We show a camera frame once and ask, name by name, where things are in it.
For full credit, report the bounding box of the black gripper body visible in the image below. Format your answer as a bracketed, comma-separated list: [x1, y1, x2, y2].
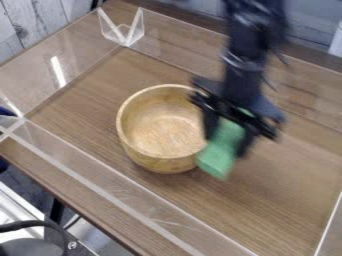
[189, 62, 285, 140]

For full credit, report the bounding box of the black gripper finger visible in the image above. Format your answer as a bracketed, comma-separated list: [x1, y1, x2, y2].
[236, 125, 259, 158]
[202, 109, 218, 139]

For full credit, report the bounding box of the green rectangular block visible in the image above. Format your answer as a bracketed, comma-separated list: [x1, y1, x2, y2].
[194, 119, 244, 180]

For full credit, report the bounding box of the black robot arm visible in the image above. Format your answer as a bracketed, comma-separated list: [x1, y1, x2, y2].
[190, 0, 287, 157]

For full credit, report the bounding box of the brown wooden bowl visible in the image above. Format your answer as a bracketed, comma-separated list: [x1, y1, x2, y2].
[114, 84, 205, 174]

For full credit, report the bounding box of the black table leg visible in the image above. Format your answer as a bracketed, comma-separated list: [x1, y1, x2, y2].
[49, 199, 65, 224]

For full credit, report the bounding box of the clear acrylic barrier wall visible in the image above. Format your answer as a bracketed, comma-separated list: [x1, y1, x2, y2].
[0, 0, 342, 256]

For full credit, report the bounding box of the black cable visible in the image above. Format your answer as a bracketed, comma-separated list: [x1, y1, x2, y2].
[0, 218, 68, 256]

